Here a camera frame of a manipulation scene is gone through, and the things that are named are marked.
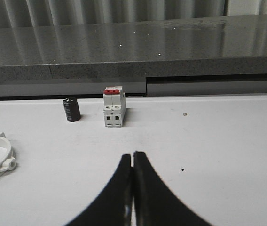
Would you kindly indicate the black cylindrical capacitor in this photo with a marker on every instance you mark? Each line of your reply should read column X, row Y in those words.
column 71, row 109

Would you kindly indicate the grey stone counter ledge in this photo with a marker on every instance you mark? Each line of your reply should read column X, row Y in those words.
column 151, row 57

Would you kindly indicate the white circuit breaker red switch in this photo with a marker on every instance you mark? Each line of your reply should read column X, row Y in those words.
column 114, row 109

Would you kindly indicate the white half pipe clamp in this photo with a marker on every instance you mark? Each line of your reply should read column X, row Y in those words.
column 2, row 153

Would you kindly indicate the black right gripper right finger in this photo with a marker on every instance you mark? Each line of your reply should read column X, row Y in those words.
column 155, row 204

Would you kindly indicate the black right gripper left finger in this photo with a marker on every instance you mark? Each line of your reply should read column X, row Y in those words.
column 113, row 205

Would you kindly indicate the grey pleated curtain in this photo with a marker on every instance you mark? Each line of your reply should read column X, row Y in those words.
column 35, row 13

